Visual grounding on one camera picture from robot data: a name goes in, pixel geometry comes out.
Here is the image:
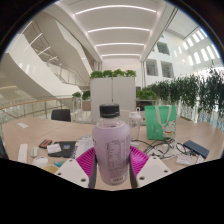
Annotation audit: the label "white small packet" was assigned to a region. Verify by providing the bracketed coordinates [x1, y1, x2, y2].
[175, 153, 193, 166]

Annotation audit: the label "green plants in cabinet planter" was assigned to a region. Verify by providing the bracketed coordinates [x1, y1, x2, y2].
[89, 68, 138, 80]

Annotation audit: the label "row of green trees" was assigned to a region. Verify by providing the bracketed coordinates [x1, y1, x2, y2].
[146, 66, 224, 123]

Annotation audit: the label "green plants in wooden planter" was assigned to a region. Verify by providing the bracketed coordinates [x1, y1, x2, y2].
[135, 87, 158, 101]

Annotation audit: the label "small green potted plants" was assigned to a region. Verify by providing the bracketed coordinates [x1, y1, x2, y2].
[71, 90, 92, 101]

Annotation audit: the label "white cabinet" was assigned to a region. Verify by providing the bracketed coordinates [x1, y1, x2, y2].
[89, 76, 137, 123]

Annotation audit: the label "small grey case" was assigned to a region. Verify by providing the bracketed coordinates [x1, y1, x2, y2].
[30, 146, 40, 158]

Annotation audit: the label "black chair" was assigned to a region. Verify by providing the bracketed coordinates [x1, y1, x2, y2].
[50, 108, 72, 123]

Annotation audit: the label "white computer mouse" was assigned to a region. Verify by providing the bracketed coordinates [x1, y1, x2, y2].
[31, 156, 49, 169]

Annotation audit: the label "green tote bag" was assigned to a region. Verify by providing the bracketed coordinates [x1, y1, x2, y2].
[144, 104, 178, 141]

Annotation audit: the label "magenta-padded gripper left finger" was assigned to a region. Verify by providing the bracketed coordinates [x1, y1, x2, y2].
[54, 146, 99, 189]

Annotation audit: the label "tangle of black cables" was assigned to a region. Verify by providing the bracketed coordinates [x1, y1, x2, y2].
[133, 138, 188, 159]

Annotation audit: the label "white card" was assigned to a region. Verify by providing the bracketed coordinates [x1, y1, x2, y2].
[46, 143, 63, 155]

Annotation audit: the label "red and black small device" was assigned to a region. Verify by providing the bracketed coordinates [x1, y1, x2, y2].
[38, 138, 53, 149]

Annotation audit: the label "dark blue notebook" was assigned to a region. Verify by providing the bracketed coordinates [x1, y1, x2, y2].
[182, 139, 211, 159]

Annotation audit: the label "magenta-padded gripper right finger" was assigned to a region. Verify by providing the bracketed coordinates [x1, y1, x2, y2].
[128, 145, 173, 189]

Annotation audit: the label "clear shaker bottle white lid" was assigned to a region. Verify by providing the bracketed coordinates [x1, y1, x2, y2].
[128, 107, 142, 141]

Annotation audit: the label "lilac drink bottle black cap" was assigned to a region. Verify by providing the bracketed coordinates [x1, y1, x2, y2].
[91, 103, 132, 187]

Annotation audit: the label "teal small packet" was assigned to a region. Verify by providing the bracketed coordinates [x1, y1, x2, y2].
[53, 160, 66, 168]

